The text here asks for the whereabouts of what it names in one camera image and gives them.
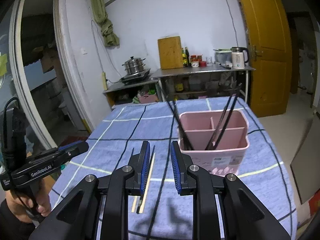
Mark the beige wooden chopstick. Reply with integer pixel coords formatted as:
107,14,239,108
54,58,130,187
137,152,155,214
131,196,139,213

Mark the left forearm dark sleeve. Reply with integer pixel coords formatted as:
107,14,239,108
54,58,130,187
0,200,35,240

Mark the steel kitchen shelf table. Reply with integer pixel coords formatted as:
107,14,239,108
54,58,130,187
150,64,255,103

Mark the left hand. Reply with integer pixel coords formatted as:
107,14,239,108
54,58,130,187
5,179,52,223

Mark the blue checked tablecloth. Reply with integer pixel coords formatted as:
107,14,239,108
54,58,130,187
49,100,297,239

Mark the pink plastic utensil holder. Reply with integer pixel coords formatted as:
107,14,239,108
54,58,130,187
178,109,249,176

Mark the induction cooker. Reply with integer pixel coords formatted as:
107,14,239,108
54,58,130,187
120,68,150,84

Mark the low steel shelf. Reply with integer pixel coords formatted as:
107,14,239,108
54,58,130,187
103,78,163,107

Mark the stainless steel steamer pot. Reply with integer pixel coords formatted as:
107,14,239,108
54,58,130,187
123,56,145,75

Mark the green hanging cloth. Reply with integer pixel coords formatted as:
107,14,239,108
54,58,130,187
91,0,120,47

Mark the wooden cutting board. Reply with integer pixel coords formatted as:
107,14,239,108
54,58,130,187
158,36,183,69

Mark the dark oil bottle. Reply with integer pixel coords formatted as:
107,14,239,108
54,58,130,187
182,48,189,67

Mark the white electric kettle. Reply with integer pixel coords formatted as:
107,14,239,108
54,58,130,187
231,47,249,69

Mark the red lidded jar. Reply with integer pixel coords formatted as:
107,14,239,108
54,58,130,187
190,55,202,68

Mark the clear plastic container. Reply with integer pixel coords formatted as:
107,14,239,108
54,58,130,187
214,49,232,66

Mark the yellow wooden door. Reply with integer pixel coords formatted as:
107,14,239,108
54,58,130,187
240,0,292,117

